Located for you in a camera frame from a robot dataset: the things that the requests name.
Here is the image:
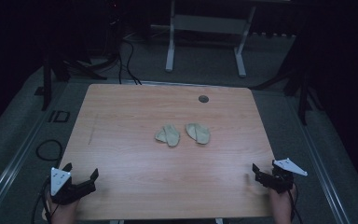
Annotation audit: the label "person's left hand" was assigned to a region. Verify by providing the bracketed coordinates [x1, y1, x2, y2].
[45, 192, 80, 224]

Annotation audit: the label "beige ankle sock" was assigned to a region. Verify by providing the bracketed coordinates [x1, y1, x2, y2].
[154, 123, 181, 147]
[185, 122, 212, 146]

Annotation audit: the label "person's right hand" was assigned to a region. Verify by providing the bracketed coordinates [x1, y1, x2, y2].
[268, 186, 295, 217]

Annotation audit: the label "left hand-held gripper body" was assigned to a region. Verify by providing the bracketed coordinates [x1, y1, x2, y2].
[49, 167, 97, 205]

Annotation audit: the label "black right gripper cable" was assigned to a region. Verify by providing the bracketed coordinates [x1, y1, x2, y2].
[287, 183, 304, 224]

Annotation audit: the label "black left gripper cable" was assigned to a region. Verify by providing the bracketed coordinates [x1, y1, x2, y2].
[31, 176, 54, 224]

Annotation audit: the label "black metal stand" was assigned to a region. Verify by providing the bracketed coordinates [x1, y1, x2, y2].
[251, 46, 324, 126]
[34, 46, 108, 112]

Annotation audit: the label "black cables on floor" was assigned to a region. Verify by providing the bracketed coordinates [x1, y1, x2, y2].
[117, 39, 143, 86]

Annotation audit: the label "white desk frame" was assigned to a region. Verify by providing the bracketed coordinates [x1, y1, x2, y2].
[165, 0, 257, 78]

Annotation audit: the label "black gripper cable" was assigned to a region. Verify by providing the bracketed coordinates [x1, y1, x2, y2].
[287, 183, 304, 224]
[31, 176, 54, 224]

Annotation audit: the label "metal floor rail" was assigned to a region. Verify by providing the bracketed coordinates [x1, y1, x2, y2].
[287, 96, 352, 224]
[0, 118, 49, 224]

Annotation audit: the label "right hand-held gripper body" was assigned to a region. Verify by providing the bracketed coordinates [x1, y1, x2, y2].
[255, 158, 309, 194]

